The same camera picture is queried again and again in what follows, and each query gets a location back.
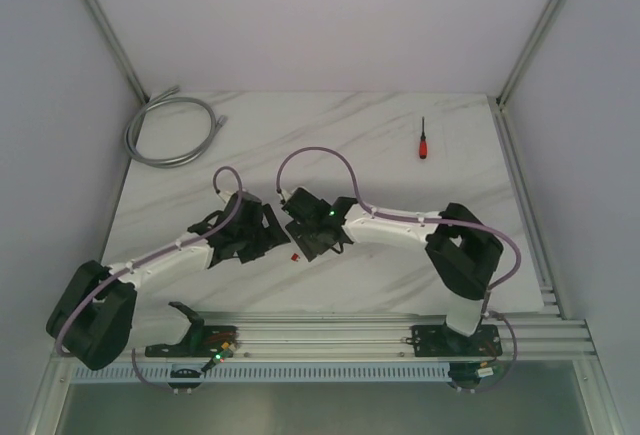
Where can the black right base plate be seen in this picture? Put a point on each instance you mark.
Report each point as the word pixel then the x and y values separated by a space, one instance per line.
pixel 440 341

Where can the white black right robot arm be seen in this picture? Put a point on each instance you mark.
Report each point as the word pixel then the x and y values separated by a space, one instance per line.
pixel 465 256

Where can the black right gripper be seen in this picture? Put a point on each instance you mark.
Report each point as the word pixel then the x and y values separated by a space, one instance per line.
pixel 309 248

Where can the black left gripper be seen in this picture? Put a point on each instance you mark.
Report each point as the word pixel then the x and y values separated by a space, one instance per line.
pixel 258 234

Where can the red black screwdriver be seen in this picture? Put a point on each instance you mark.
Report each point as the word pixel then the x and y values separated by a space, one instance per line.
pixel 423 143

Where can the aluminium frame post right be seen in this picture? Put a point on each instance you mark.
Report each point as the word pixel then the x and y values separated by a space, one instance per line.
pixel 534 41

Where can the white slotted cable duct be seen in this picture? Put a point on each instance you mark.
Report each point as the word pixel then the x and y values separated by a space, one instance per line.
pixel 268 372

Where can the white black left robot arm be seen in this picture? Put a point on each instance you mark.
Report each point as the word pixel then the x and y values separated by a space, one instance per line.
pixel 97 318

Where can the aluminium front mounting rail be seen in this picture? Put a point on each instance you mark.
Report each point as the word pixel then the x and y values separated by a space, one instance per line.
pixel 381 337

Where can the aluminium frame post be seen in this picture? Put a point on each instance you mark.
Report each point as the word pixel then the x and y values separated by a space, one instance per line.
pixel 534 41
pixel 115 47

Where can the aluminium frame rail right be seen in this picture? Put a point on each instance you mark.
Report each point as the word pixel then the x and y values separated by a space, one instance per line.
pixel 551 296

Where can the aluminium frame post left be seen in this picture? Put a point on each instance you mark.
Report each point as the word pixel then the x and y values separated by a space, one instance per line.
pixel 115 47

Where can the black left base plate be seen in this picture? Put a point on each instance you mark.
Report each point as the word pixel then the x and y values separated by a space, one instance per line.
pixel 210 342

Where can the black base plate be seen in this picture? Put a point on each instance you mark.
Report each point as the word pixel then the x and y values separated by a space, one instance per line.
pixel 210 342
pixel 440 341

